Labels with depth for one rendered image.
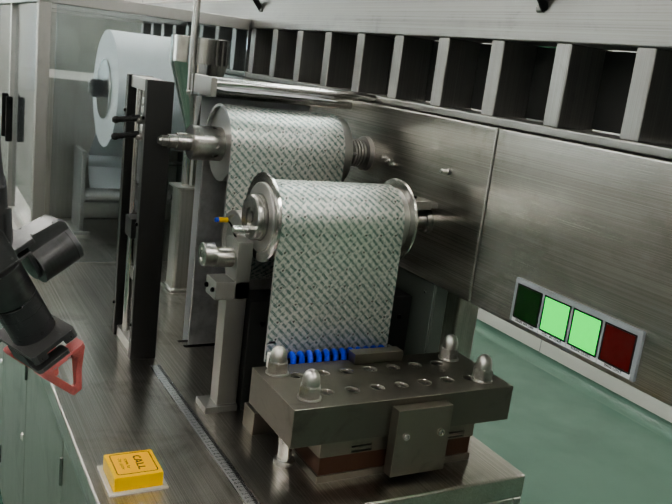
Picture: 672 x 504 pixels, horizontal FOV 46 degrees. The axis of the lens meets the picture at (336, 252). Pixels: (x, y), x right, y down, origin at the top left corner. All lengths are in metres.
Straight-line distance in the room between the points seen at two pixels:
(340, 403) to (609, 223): 0.46
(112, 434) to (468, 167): 0.73
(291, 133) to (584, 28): 0.57
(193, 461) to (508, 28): 0.84
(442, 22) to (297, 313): 0.58
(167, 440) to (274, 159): 0.54
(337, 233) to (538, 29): 0.44
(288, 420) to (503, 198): 0.49
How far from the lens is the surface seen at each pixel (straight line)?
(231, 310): 1.35
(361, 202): 1.32
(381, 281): 1.36
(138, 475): 1.17
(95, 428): 1.34
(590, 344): 1.16
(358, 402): 1.18
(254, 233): 1.27
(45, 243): 1.05
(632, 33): 1.15
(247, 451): 1.29
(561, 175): 1.20
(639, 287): 1.11
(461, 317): 1.67
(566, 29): 1.24
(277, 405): 1.18
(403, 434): 1.22
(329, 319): 1.34
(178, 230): 2.00
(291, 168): 1.50
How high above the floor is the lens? 1.51
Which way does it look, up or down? 13 degrees down
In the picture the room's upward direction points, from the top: 7 degrees clockwise
